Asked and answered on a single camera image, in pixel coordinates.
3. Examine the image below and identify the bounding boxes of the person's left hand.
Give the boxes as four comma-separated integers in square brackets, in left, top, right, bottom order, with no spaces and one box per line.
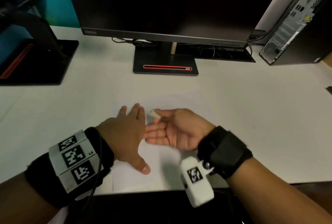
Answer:
[95,103,151,175]

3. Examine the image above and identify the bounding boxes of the person's right hand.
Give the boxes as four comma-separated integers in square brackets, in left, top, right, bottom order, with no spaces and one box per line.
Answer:
[143,108,216,152]

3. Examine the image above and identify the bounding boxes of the white paper sheet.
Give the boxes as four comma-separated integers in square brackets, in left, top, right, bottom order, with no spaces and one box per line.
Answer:
[111,91,229,193]

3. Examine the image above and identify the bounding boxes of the person's left forearm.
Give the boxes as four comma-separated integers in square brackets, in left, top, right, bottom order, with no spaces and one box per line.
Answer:
[0,172,60,224]

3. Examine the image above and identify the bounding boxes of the person's right forearm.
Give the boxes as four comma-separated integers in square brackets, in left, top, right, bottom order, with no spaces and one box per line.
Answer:
[227,158,332,224]

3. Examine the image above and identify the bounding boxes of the white three-marker block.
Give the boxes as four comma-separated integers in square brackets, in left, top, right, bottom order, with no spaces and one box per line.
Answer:
[48,130,104,194]

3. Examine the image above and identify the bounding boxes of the black monitor stand red slot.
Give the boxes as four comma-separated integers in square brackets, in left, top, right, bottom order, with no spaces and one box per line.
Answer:
[132,41,199,76]

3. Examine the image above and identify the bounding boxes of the black desktop computer tower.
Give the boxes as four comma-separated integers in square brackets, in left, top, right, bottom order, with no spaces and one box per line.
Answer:
[259,0,332,66]

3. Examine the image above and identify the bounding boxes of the brown cardboard box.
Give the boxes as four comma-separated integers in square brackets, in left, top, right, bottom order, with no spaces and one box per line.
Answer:
[320,53,332,74]

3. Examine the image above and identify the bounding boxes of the thin black cable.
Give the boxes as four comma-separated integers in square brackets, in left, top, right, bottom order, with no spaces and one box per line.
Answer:
[72,128,104,214]

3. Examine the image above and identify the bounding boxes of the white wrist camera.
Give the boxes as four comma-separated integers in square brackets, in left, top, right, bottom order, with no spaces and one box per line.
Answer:
[180,156,215,208]

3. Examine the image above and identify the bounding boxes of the coiled black cable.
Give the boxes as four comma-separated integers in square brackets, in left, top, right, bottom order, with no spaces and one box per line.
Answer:
[111,37,157,47]

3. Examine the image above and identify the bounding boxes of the black plug with cable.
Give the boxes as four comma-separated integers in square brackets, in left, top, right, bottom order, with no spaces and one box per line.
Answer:
[248,29,268,43]

